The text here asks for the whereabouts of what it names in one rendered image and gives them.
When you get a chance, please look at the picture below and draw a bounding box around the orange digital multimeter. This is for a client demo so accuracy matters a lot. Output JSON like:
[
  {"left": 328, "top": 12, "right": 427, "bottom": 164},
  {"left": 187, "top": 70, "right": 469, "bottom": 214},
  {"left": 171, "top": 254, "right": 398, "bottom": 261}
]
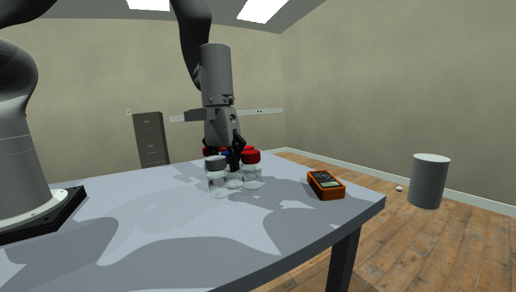
[{"left": 307, "top": 170, "right": 346, "bottom": 201}]

